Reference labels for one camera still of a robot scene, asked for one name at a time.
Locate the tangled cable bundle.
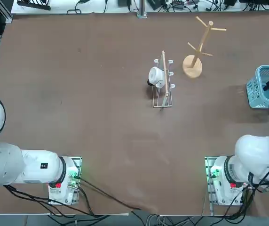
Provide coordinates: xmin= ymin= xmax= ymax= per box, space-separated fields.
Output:
xmin=132 ymin=210 xmax=220 ymax=226

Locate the aluminium profile post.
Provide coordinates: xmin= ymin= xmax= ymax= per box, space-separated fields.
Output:
xmin=136 ymin=0 xmax=148 ymax=18

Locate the black looped cable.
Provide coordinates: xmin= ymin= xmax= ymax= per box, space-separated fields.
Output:
xmin=66 ymin=0 xmax=88 ymax=15

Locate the aluminium frame rail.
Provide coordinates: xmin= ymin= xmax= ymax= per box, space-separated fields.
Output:
xmin=0 ymin=0 xmax=13 ymax=24

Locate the black power strip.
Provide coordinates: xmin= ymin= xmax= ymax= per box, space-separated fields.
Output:
xmin=16 ymin=0 xmax=52 ymax=11

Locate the wooden tree cup rack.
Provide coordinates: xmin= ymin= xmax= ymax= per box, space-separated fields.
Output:
xmin=182 ymin=16 xmax=227 ymax=79

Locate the metal base plate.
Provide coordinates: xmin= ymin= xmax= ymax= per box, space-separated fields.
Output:
xmin=204 ymin=156 xmax=243 ymax=216
xmin=48 ymin=155 xmax=83 ymax=205

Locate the black right base cable bundle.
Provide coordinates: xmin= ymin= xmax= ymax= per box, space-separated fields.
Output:
xmin=223 ymin=183 xmax=257 ymax=218

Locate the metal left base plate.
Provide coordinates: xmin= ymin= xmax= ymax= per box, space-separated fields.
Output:
xmin=48 ymin=155 xmax=83 ymax=205

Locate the black base cable bundle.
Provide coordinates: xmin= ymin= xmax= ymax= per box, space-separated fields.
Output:
xmin=2 ymin=185 xmax=97 ymax=218
xmin=223 ymin=183 xmax=257 ymax=218

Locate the blue plastic basket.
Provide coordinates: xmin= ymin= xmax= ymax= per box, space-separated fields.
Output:
xmin=245 ymin=65 xmax=269 ymax=109

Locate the white cup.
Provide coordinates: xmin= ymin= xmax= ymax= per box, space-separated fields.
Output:
xmin=148 ymin=66 xmax=166 ymax=87

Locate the black left base cable bundle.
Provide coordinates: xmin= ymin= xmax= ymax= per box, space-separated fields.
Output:
xmin=2 ymin=185 xmax=97 ymax=218

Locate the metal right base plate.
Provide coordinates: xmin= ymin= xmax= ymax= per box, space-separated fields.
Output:
xmin=204 ymin=156 xmax=243 ymax=216

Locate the white wire cup rack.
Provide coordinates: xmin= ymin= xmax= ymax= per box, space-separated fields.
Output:
xmin=152 ymin=50 xmax=175 ymax=109

